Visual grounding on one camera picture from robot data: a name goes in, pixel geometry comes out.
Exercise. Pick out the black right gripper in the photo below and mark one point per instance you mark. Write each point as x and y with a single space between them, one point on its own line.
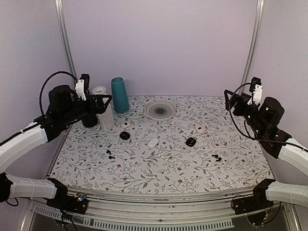
241 101

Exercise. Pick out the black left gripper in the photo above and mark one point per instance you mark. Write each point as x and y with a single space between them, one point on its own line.
101 108

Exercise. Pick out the small white case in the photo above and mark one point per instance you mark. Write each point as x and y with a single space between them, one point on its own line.
200 129
125 125

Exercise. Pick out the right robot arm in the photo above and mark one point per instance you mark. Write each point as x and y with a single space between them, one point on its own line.
277 143

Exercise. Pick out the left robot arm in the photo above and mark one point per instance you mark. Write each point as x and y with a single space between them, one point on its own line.
67 106

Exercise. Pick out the black earbud case left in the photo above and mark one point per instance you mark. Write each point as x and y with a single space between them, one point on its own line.
124 135

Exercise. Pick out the black earbud case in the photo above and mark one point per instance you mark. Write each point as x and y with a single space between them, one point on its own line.
190 142
124 135

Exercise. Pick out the black earbud case right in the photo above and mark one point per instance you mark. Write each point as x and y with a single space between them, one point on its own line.
190 142

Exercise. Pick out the white oval earbud case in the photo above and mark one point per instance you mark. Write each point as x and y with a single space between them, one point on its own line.
153 142

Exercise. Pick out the teal vase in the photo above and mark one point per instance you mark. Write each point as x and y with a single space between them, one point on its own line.
119 94

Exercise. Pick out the white ribbed vase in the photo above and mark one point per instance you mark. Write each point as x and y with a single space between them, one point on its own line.
106 119

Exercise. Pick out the black cylinder vase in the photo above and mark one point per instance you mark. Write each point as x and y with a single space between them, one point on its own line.
89 121

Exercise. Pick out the white ribbed plate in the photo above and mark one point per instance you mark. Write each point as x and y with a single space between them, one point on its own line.
160 110

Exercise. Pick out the floral table mat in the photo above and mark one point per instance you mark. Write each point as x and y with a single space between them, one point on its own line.
83 161

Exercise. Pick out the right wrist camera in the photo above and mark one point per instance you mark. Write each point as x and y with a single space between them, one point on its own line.
256 89

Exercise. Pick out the right aluminium post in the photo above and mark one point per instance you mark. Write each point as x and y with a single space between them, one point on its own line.
254 38

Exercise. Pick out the aluminium post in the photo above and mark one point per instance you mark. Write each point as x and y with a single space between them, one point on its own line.
64 36
254 38

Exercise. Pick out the left aluminium post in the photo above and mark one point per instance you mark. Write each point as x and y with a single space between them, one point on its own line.
64 36

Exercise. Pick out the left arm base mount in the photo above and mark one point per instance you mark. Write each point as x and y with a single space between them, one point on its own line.
77 203

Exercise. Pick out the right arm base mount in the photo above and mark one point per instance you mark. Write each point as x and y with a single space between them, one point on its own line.
245 204

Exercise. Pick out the front aluminium rail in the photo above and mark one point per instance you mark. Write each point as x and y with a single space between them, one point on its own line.
206 211

